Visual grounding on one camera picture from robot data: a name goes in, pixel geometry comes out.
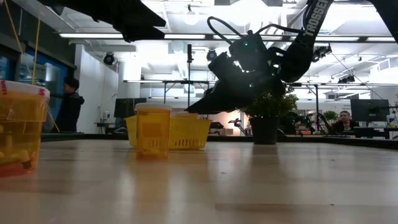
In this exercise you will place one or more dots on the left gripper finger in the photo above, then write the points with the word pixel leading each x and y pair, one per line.
pixel 140 34
pixel 133 15

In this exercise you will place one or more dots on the orange pill bottle white cap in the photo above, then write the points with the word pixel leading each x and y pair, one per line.
pixel 153 130
pixel 21 130

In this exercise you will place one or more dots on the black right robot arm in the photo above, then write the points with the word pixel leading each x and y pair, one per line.
pixel 311 28

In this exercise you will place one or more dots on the yellow plastic basket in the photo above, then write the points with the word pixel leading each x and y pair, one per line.
pixel 189 133

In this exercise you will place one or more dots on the black tripod stand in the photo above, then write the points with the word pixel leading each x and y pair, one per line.
pixel 189 74

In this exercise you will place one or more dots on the black ceiling spotlight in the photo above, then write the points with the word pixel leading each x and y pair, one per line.
pixel 109 58
pixel 324 51
pixel 346 79
pixel 211 55

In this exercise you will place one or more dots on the green potted plant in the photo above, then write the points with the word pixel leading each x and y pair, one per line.
pixel 267 109

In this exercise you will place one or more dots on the person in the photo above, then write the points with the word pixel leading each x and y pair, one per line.
pixel 344 119
pixel 70 112
pixel 292 123

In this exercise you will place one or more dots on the black computer monitor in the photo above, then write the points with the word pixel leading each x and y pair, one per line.
pixel 370 110
pixel 127 107

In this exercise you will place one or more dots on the small green plant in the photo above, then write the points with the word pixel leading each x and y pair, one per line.
pixel 330 115

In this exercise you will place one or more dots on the black office desk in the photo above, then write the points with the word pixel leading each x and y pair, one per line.
pixel 373 130

